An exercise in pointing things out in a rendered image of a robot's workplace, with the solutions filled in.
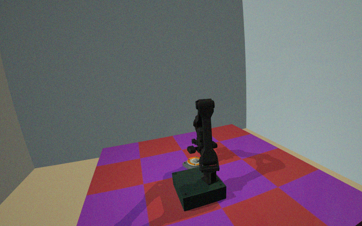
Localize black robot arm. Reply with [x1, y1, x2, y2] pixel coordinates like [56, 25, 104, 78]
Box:
[193, 98, 220, 185]

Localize orange round plate with holes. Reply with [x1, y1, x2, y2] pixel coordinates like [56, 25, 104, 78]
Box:
[187, 157, 199, 166]

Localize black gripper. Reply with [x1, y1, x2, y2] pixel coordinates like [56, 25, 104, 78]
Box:
[187, 138, 217, 155]

